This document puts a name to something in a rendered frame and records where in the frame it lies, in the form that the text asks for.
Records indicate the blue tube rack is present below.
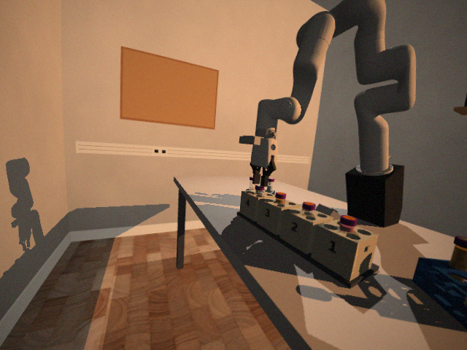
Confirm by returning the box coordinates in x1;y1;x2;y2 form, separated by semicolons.
412;257;467;329

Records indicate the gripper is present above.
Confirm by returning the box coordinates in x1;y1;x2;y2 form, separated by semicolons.
250;138;277;187

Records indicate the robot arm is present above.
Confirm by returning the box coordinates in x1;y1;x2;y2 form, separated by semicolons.
239;0;416;176

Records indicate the tan bucket adapter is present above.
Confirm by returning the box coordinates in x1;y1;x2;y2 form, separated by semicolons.
257;198;301;236
279;207;333;254
311;219;379;281
239;190;275;222

